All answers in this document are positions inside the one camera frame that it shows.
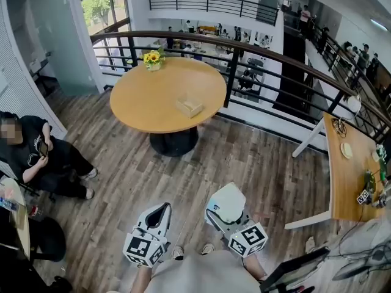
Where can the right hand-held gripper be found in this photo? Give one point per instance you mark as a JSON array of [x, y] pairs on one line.
[[247, 240]]

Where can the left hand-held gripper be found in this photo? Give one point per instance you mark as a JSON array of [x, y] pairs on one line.
[[143, 249]]

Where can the white soft tissue pack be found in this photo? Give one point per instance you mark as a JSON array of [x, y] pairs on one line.
[[227, 201]]

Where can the wooden tissue box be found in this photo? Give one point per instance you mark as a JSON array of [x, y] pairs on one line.
[[188, 106]]

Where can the person's left forearm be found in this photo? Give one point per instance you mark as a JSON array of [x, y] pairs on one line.
[[140, 281]]

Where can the person's right forearm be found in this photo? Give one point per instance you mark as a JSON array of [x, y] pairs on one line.
[[253, 265]]

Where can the person's right shoe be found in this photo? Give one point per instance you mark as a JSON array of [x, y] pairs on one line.
[[208, 249]]

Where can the person's shoe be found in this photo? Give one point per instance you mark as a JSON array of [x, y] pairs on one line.
[[208, 249], [177, 252]]

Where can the person's left shoe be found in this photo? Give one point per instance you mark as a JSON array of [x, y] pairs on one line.
[[177, 252]]

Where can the person's beige shirt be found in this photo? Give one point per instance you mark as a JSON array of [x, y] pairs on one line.
[[198, 276]]

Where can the black monitor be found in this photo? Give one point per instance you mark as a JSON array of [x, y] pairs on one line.
[[293, 270]]

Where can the black office chair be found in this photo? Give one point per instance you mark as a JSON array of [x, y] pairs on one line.
[[46, 240]]

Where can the round wooden table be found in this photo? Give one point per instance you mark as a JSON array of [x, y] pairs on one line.
[[152, 99]]

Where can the wooden desk with white legs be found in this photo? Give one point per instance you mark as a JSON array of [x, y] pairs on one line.
[[345, 182]]

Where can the red can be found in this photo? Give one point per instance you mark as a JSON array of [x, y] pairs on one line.
[[34, 211]]

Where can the round beige coaster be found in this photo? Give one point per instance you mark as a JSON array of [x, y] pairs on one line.
[[346, 149], [375, 157]]

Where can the light wooden side table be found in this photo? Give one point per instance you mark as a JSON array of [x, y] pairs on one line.
[[18, 224]]

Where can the spare hand-held gripper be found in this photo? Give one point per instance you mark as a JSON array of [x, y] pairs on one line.
[[371, 191]]

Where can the potted sunflower bouquet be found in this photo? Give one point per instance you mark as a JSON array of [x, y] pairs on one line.
[[152, 58]]

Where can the small green plant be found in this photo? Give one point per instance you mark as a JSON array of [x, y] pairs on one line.
[[382, 160]]

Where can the curved dark metal railing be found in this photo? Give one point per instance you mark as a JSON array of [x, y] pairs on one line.
[[275, 56]]

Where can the white round lamp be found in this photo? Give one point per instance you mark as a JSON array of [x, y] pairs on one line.
[[354, 104]]

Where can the frosted glass partition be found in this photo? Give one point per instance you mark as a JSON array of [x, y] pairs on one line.
[[46, 41]]

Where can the group of background people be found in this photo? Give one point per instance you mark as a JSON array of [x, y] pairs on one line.
[[363, 58]]

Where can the large window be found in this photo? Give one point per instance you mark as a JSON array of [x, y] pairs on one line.
[[104, 9]]

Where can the black balcony railing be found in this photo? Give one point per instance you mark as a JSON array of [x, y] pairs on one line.
[[214, 6]]

